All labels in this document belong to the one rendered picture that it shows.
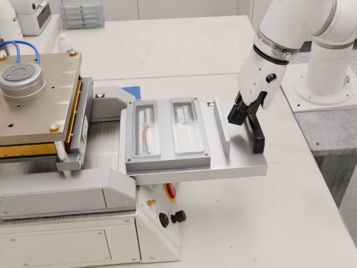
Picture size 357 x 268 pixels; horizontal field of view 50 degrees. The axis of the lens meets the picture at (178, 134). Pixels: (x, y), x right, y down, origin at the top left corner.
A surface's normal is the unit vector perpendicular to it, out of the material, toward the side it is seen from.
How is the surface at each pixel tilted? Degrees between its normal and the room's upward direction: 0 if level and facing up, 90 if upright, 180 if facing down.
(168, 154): 0
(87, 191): 90
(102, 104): 90
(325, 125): 0
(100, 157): 0
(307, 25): 95
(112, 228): 90
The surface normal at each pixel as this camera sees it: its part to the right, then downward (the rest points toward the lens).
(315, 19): 0.18, 0.66
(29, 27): -0.04, 0.66
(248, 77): -0.95, -0.13
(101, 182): -0.02, -0.76
